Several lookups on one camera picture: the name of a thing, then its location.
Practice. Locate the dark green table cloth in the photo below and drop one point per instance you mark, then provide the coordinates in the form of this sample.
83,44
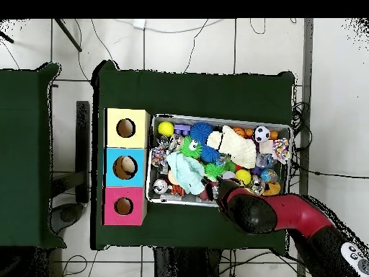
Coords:
187,92

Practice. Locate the small orange basketball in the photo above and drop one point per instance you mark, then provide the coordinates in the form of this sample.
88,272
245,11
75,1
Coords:
239,131

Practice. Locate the green spiky toy with eyes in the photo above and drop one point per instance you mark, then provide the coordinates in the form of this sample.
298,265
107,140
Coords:
187,150

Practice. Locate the wooden box with three holes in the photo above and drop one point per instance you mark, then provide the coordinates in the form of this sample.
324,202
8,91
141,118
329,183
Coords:
111,207

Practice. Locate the black tripod leg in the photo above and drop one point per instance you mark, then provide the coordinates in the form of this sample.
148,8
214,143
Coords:
67,34

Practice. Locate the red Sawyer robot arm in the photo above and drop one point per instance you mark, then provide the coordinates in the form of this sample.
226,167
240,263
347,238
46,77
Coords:
294,213

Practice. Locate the black upright panel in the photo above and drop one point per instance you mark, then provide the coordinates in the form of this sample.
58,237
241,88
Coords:
82,150

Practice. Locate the mint knit cloth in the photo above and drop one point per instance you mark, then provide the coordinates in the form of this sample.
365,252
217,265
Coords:
186,173

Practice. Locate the cream knit cloth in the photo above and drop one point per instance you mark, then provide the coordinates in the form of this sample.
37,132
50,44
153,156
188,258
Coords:
236,147

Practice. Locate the blue spiky ball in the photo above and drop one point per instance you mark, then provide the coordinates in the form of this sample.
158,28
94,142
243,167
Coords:
200,131

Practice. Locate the grey round stand base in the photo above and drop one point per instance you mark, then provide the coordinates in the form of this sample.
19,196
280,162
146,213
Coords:
67,216

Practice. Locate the large yellow ball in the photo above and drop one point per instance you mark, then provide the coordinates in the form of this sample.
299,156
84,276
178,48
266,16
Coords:
165,129

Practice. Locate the silver mesh bin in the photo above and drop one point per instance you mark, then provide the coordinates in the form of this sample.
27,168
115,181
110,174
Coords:
161,199

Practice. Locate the green cloth side table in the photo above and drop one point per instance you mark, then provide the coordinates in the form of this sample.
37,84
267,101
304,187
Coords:
20,144

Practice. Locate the white baseball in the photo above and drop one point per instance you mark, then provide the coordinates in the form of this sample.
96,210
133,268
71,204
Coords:
229,175

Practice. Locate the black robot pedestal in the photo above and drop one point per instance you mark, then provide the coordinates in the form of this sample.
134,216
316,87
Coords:
184,265

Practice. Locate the grey metal post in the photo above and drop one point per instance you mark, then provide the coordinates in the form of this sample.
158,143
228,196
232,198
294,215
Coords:
307,57

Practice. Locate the black and white soccer ball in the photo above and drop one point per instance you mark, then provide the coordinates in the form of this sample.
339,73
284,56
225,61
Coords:
262,134

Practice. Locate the silver soda can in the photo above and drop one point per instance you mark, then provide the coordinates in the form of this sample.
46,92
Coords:
160,186

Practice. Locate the small yellow ball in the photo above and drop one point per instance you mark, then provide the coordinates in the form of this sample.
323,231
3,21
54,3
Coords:
243,176

